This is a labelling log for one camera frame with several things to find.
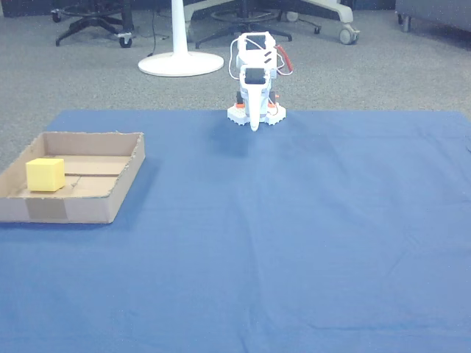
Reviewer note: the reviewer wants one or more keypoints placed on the yellow foam block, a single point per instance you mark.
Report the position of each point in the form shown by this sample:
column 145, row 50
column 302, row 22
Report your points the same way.
column 44, row 176

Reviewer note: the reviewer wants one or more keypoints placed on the shallow cardboard box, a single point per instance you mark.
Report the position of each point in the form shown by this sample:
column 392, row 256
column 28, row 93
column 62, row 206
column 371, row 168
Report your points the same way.
column 92, row 211

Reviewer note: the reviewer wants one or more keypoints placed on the black office chair base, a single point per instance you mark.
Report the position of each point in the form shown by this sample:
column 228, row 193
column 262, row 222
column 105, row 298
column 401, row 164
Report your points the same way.
column 243, row 26
column 92, row 20

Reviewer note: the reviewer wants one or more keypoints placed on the white wheeled base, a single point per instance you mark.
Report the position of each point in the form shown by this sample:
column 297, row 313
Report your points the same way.
column 344, row 16

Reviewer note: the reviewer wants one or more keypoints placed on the blue cloth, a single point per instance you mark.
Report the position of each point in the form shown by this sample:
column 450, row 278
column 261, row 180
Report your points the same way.
column 257, row 257

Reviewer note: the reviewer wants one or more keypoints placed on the grey furniture on casters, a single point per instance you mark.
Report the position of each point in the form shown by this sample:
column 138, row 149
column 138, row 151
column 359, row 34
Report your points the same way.
column 434, row 11

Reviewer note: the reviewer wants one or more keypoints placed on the white pedestal stand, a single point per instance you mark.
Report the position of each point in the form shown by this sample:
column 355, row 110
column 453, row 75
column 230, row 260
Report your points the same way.
column 179, row 64

